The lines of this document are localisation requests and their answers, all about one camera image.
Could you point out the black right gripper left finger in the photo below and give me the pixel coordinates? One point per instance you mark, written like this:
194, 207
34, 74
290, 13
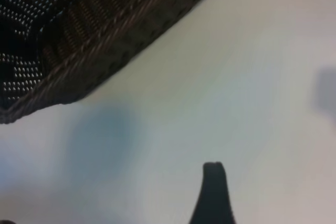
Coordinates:
206, 197

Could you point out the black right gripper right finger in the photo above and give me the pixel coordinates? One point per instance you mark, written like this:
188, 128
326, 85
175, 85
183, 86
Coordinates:
223, 200

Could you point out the dark brown wicker basket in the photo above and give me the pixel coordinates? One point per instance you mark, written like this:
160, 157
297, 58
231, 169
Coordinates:
78, 37

